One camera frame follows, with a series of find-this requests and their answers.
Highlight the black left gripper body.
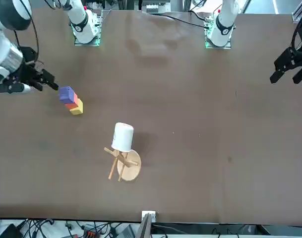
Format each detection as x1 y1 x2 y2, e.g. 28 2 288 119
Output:
274 47 302 72

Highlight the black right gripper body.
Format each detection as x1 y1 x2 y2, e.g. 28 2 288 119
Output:
6 62 46 85

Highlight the purple foam cube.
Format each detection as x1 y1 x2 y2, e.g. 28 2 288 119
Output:
58 86 76 104

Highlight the red foam cube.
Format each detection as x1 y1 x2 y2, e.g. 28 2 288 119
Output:
65 97 80 110

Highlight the yellow foam cube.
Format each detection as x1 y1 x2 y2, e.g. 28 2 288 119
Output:
70 100 84 116

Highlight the white smiley mug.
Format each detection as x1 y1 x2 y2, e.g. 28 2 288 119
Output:
111 122 134 152

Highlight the wooden mug tree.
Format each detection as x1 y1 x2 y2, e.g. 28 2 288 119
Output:
103 147 142 182

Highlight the orange power plug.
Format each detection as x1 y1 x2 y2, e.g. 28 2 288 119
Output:
82 229 98 238

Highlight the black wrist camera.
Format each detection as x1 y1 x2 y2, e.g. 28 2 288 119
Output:
0 82 33 95

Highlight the black looped cable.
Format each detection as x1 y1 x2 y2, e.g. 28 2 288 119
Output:
291 14 302 53

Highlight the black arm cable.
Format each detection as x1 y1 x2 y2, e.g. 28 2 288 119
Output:
13 14 40 65

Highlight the aluminium frame rail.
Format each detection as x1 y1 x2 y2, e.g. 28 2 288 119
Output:
291 0 302 23

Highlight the black table cable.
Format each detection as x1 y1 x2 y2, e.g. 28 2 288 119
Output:
147 12 211 32

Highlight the aluminium frame post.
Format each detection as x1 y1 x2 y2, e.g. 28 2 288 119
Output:
140 210 158 238

